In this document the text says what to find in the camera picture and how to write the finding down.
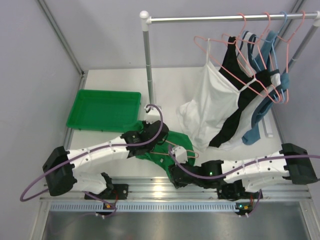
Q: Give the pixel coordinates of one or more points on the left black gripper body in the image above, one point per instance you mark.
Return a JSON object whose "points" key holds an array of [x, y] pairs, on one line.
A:
{"points": [[155, 130]]}

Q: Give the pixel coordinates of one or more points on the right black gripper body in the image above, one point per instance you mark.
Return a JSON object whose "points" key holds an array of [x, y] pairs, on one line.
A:
{"points": [[180, 184]]}

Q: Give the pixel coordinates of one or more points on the green tank top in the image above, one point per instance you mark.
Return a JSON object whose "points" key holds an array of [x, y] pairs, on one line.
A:
{"points": [[160, 154]]}

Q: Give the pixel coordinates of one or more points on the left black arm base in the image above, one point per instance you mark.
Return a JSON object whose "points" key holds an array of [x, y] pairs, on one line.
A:
{"points": [[119, 192]]}

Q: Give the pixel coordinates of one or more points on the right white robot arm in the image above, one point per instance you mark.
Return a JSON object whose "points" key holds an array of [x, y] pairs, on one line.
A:
{"points": [[290, 164]]}

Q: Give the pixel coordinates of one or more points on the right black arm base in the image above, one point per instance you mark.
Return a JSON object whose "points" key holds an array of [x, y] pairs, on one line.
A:
{"points": [[232, 193]]}

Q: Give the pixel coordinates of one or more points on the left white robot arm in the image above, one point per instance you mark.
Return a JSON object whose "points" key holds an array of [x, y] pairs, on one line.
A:
{"points": [[84, 170]]}

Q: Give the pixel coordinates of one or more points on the black tank top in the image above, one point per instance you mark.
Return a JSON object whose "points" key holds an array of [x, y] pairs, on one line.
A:
{"points": [[228, 133]]}

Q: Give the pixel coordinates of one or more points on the white blue trimmed tank top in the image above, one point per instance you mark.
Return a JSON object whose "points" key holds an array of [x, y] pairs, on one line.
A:
{"points": [[261, 93]]}

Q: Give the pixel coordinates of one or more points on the white clothes rack foot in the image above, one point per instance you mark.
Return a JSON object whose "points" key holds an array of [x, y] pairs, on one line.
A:
{"points": [[150, 108]]}

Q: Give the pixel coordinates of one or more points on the green plastic tray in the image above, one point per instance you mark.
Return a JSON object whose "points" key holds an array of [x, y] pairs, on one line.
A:
{"points": [[104, 110]]}

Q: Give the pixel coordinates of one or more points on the silver clothes rack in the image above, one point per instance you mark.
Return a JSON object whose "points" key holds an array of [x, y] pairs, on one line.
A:
{"points": [[167, 40]]}

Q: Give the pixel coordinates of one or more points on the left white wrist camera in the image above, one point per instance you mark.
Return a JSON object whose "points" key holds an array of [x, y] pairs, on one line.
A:
{"points": [[152, 117]]}

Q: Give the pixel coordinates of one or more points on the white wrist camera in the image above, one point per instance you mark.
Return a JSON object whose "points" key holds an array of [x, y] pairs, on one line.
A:
{"points": [[179, 154], [152, 117]]}

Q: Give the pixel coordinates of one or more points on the aluminium table edge rail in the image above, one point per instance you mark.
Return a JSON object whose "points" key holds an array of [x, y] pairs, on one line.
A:
{"points": [[161, 189]]}

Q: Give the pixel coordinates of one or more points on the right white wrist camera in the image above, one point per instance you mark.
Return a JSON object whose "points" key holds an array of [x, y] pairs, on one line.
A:
{"points": [[179, 154]]}

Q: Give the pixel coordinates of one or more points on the white slotted cable duct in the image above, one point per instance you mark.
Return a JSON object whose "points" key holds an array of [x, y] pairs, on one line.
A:
{"points": [[151, 207]]}

